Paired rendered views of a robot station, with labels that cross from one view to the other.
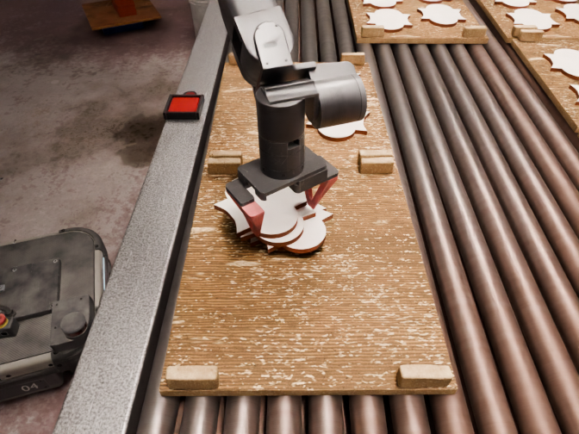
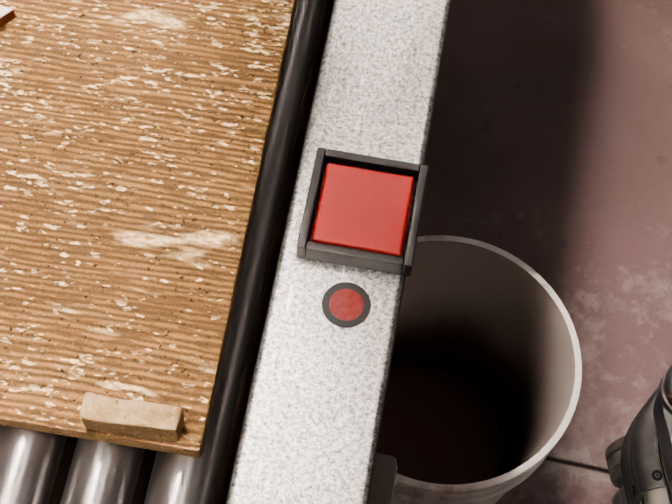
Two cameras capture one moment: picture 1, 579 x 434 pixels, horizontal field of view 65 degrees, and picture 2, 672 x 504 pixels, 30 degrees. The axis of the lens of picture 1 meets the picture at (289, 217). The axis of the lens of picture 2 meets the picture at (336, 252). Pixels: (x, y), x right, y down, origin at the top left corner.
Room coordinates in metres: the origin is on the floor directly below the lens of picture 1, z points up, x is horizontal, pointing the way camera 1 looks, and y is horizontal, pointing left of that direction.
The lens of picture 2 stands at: (1.25, 0.25, 1.66)
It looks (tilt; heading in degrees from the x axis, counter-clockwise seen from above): 65 degrees down; 186
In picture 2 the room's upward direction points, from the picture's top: 4 degrees clockwise
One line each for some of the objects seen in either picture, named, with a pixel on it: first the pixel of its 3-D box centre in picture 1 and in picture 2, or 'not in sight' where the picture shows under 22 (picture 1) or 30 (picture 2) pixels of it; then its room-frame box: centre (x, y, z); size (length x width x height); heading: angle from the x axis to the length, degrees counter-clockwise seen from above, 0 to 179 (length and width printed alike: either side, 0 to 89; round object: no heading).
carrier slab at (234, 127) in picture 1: (298, 109); (7, 122); (0.85, -0.02, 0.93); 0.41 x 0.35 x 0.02; 0
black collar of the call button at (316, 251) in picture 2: (183, 106); (363, 211); (0.87, 0.23, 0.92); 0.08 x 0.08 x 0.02; 89
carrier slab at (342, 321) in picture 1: (303, 258); not in sight; (0.44, -0.02, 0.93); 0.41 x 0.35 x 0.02; 0
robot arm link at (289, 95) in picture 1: (285, 111); not in sight; (0.47, 0.00, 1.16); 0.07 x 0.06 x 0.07; 108
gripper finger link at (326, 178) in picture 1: (303, 186); not in sight; (0.49, -0.02, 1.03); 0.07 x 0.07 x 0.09; 34
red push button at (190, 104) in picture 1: (184, 107); (363, 212); (0.87, 0.23, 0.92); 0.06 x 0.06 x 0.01; 89
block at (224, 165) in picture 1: (224, 165); not in sight; (0.63, 0.11, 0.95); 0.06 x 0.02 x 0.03; 90
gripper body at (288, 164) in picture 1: (282, 154); not in sight; (0.47, 0.01, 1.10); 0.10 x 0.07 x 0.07; 124
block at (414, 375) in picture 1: (424, 375); not in sight; (0.24, -0.16, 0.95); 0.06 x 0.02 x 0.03; 90
